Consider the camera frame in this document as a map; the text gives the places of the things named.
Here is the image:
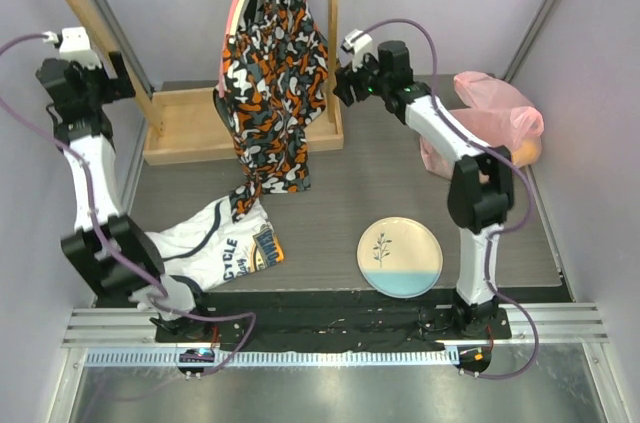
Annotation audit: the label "wooden clothes rack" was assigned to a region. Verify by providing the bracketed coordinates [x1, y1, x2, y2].
[33, 0, 346, 166]

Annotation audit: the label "pink plastic bag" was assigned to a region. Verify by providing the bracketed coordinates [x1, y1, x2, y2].
[451, 71, 544, 158]

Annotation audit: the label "orange fake fruit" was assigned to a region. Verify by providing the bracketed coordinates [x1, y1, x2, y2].
[512, 138, 542, 168]

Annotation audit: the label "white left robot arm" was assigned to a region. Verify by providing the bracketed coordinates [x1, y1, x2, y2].
[36, 49, 213, 342]

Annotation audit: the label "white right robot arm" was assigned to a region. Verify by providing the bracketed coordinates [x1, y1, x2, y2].
[333, 30, 515, 338]

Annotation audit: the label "camouflage patterned shorts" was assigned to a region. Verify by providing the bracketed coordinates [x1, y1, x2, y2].
[213, 0, 329, 221]

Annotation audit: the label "cream and blue plate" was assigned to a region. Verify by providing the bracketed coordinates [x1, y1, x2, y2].
[356, 217, 443, 299]

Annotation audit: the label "white printed t-shirt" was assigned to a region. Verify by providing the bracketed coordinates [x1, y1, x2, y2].
[147, 197, 285, 292]

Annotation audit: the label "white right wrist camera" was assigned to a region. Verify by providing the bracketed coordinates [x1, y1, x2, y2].
[340, 29, 373, 71]

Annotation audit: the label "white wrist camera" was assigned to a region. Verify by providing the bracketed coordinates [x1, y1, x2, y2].
[44, 27, 102, 70]
[340, 29, 373, 71]

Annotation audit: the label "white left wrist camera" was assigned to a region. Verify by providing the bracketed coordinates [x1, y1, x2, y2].
[44, 27, 102, 70]

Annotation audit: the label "slotted cable duct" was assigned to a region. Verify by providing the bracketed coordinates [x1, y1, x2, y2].
[85, 346, 459, 368]

